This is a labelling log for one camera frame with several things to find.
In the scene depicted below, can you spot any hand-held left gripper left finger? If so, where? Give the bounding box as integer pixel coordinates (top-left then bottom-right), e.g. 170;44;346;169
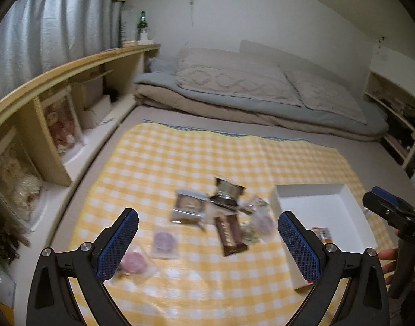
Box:
27;208;140;326

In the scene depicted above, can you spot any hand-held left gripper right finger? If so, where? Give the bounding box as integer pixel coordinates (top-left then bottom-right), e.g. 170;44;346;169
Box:
277;211;389;326

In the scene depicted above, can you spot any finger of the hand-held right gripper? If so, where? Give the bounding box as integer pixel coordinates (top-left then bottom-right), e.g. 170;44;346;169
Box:
362;192;401;226
371;186;400;208

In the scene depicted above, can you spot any small orange snack packet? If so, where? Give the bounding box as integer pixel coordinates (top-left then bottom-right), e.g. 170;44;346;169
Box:
311;226;333;244

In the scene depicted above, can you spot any pink round snack clear packet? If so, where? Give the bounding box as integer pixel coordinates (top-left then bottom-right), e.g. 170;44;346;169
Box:
113;242;161;284

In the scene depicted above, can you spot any purple round snack clear packet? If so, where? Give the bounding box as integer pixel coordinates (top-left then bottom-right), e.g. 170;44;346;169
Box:
149;225;181;261
251;207;276;242

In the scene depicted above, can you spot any white cardboard box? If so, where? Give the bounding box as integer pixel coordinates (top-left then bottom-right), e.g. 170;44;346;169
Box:
269;183;379;291

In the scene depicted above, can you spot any small greenish snack packet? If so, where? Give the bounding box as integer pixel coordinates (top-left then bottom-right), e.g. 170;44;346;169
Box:
239;221;262;246

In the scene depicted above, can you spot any small patterned snack packet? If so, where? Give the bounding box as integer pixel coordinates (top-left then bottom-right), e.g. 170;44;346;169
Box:
239;195;268;215

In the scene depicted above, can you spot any brown chocolate bar packet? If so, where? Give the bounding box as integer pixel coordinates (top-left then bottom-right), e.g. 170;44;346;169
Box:
213;214;246;258

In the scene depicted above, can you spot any grey round cookie packet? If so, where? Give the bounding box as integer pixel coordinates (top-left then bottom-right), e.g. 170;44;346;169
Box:
169;189;208;232

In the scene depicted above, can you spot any black foil snack packet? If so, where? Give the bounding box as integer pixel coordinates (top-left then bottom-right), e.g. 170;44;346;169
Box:
208;176;246;212

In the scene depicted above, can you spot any person's right hand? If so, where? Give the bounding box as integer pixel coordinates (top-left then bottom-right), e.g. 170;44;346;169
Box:
377;249;398;285

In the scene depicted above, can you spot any yellow checkered mat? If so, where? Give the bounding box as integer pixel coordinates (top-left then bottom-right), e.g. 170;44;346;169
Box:
66;120;380;326

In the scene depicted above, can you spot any white side shelf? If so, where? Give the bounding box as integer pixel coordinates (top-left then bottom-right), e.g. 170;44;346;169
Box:
363;42;415;179

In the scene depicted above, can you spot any small quilted beige pillow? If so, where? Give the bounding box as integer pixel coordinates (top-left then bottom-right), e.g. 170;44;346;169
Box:
283;69;368;125

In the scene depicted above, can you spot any cream plush toy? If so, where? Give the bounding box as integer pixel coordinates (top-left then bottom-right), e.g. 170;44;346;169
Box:
0;135;43;226

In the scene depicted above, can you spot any clear bag of plush toys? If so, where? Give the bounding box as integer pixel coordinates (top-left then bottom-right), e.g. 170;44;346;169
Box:
41;87;85;155

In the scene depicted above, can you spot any small white box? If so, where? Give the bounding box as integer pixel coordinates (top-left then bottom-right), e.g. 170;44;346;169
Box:
81;95;112;130

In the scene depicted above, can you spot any brown cardboard box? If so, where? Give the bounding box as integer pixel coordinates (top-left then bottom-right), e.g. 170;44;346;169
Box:
71;71;113;110

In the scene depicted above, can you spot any beige folded duvet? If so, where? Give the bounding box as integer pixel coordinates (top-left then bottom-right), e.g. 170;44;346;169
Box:
134;88;382;143

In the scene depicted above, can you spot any grey folded duvet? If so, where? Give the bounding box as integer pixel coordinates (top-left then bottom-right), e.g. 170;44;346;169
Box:
132;57;390;136

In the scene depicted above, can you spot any large quilted beige pillow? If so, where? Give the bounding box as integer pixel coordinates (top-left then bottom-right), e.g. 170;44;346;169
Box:
174;47;305;108

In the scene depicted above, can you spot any wooden shelf unit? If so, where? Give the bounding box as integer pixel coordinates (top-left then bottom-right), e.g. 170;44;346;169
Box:
0;43;162;240

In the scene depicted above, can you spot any white spiral notebook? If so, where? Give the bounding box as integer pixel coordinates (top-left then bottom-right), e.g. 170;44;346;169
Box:
120;8;140;47

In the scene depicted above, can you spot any green glass bottle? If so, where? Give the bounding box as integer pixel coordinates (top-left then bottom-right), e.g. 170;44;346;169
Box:
136;11;150;42

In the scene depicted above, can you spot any grey curtain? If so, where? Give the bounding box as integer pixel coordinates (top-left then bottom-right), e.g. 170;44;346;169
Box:
0;0;127;100

